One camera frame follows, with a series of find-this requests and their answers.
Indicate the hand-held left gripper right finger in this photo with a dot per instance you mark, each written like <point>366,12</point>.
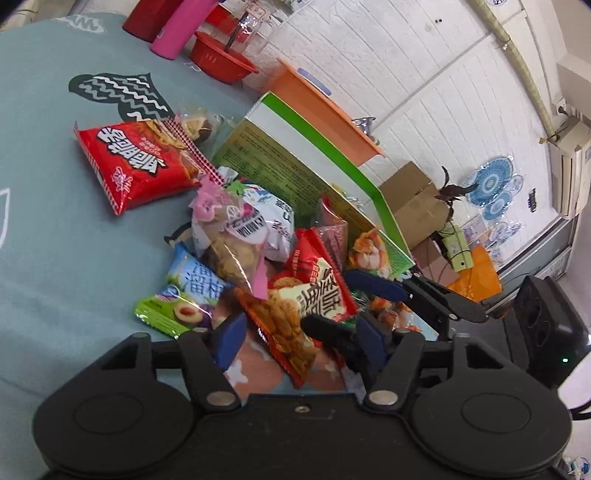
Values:
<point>371,344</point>

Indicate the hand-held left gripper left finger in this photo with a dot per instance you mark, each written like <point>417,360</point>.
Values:
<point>230,339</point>

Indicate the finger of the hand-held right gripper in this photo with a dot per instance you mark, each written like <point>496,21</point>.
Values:
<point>328,331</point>
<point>376,285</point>

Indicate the shrimp snack packet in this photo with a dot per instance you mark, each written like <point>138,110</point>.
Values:
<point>369,249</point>

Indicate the orange nut snack packet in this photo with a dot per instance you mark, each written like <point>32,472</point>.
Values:
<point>281,327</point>

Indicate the red packet with white label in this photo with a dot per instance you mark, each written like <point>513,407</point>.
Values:
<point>318,277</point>

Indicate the small red clear packet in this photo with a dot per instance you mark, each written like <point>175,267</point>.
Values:
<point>334,240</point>

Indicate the blue green plum candy packet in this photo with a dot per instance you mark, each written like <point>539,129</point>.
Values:
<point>194,286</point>

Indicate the pink clear cookie bag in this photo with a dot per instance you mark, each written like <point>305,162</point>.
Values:
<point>231,249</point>

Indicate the blue white snack packet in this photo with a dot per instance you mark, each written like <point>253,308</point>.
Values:
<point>277,217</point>

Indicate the green cardboard box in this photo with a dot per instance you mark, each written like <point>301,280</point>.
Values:
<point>277,170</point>

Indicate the large red snack packet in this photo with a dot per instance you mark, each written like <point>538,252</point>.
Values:
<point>134,161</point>

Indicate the small cardboard box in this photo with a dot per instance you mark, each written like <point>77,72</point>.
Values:
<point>429,263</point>

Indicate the orange bag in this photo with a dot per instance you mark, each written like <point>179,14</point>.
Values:
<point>478,277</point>

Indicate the small light green box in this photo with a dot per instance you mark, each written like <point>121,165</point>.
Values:
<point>457,249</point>

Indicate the large cardboard box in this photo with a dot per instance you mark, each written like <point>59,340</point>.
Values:
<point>411,203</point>

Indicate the dark dried plant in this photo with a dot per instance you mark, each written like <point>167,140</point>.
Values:
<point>450,190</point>

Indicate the small blue patterned plate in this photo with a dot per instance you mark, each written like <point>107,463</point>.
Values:
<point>515,184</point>
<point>498,206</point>

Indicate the large blue patterned plate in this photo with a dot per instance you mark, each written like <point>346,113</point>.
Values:
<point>489,182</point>

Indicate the white air conditioner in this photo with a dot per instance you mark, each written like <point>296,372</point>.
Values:
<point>572,170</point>

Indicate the metal bowl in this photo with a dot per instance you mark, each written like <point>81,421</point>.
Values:
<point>364,123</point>

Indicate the orange plastic basin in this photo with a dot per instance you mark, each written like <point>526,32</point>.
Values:
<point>314,106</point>

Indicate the blue book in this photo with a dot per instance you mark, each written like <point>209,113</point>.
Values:
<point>314,82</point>

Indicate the clear candy bag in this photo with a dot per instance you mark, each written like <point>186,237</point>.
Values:
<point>198,124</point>

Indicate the red plastic basin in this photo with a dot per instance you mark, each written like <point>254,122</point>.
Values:
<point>217,57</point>

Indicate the glass jar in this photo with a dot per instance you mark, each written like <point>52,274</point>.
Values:
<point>254,30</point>

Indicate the pink bottle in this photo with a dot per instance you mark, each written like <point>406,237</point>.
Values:
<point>178,27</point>

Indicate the red vase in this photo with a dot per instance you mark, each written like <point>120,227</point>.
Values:
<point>145,16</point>

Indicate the beige wall pipe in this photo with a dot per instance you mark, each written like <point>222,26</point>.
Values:
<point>517,60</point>

